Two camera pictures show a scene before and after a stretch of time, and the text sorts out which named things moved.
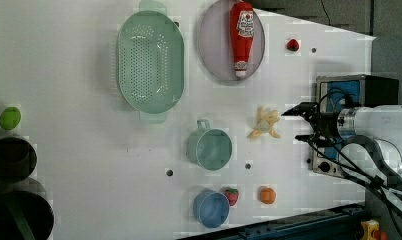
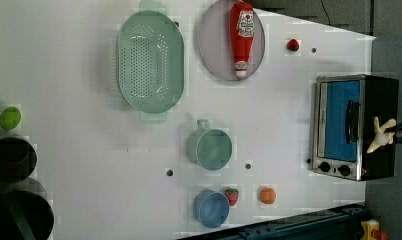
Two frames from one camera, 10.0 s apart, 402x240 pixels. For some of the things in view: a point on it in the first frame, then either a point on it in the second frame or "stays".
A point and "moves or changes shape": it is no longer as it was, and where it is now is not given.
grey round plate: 216,45 stays
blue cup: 211,208 stays
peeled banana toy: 266,119 moves or changes shape
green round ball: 9,117 stays
